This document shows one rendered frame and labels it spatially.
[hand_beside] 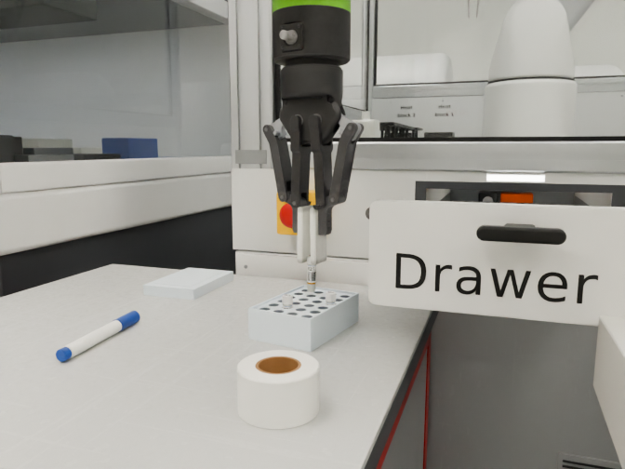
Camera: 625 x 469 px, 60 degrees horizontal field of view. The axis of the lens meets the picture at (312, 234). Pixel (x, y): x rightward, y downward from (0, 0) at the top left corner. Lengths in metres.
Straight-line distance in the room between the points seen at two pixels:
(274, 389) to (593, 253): 0.31
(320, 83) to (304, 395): 0.35
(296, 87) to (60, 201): 0.62
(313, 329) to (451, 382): 0.39
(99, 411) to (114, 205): 0.77
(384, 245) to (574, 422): 0.50
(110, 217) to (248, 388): 0.83
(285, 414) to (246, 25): 0.69
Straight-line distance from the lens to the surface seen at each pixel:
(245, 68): 0.96
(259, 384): 0.45
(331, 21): 0.64
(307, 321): 0.60
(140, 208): 1.31
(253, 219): 0.96
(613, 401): 0.50
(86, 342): 0.65
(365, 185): 0.88
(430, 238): 0.55
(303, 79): 0.64
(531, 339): 0.91
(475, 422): 0.96
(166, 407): 0.51
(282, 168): 0.68
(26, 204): 1.07
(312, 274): 0.68
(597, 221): 0.55
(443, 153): 0.86
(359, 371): 0.56
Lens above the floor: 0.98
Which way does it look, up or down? 9 degrees down
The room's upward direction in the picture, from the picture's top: straight up
